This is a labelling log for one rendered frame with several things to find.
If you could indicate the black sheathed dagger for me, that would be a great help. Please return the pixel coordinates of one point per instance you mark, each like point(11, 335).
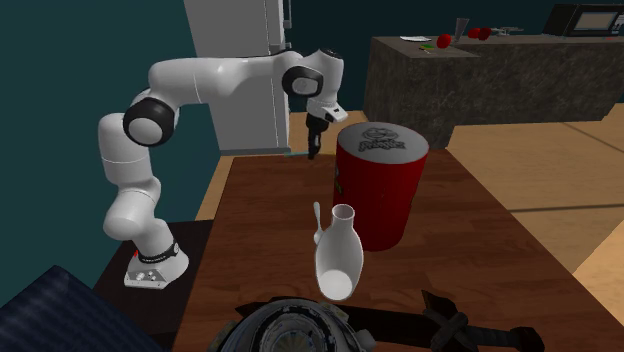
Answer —
point(448, 322)

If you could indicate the dark stone kitchen counter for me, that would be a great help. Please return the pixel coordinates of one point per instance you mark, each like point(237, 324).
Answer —
point(512, 83)

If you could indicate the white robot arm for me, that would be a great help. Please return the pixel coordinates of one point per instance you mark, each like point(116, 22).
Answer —
point(214, 80)

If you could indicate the white vase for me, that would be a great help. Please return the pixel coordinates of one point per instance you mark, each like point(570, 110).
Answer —
point(341, 251)

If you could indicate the black robot stand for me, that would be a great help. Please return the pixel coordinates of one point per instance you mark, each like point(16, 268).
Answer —
point(161, 302)

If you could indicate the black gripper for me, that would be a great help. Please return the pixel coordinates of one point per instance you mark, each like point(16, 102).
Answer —
point(315, 124)

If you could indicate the silver round helmet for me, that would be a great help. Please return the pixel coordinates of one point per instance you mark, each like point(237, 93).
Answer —
point(287, 329)

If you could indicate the red can with grey lid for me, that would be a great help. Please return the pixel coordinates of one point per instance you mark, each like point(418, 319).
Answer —
point(378, 195)

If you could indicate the grey refrigerator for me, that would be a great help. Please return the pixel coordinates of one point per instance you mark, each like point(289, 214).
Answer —
point(234, 29)

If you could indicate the dark blue textured block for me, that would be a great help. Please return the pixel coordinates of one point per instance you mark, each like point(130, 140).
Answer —
point(58, 317)

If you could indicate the brown wooden table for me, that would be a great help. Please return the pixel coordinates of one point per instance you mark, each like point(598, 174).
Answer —
point(468, 253)

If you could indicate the white spoon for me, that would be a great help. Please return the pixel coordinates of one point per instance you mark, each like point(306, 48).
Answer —
point(317, 219)

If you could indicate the black microwave oven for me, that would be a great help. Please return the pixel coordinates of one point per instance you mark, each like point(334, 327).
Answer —
point(592, 20)

